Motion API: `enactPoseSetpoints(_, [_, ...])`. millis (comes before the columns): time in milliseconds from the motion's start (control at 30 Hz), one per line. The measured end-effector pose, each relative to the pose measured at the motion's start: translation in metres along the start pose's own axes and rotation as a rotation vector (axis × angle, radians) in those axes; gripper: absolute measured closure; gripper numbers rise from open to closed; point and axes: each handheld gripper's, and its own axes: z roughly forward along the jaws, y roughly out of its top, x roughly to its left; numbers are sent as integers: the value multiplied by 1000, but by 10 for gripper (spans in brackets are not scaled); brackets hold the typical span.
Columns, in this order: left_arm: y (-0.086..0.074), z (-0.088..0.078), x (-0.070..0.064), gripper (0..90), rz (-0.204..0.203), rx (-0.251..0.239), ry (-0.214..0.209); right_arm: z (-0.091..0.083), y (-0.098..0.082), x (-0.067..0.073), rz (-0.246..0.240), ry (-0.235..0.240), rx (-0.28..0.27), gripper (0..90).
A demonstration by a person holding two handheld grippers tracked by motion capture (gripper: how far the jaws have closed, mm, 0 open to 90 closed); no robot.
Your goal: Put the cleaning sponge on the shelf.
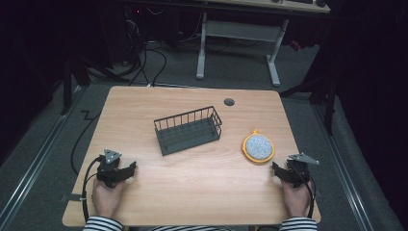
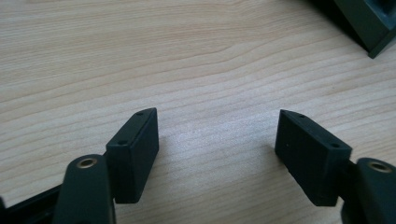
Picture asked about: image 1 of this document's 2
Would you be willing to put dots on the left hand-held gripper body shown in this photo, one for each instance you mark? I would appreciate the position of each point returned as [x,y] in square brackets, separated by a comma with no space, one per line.
[109,168]

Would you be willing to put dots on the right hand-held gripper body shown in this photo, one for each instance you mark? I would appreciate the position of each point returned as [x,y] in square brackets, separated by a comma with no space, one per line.
[298,170]

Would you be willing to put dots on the person's left hand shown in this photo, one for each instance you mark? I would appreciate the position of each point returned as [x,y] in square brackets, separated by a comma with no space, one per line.
[107,198]

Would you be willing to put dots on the person's right hand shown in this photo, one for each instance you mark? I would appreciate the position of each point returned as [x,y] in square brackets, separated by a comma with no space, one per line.
[296,200]

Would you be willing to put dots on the black stand leg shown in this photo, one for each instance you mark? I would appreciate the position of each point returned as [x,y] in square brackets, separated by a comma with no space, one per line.
[69,86]
[324,96]

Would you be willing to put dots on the grey table grommet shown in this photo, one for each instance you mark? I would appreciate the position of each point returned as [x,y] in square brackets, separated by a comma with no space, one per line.
[229,102]

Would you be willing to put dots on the white-legged background desk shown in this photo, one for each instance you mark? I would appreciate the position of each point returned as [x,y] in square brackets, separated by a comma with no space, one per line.
[243,32]

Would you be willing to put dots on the metal floor rail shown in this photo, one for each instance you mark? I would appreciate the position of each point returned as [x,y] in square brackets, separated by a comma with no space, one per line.
[38,154]
[343,163]

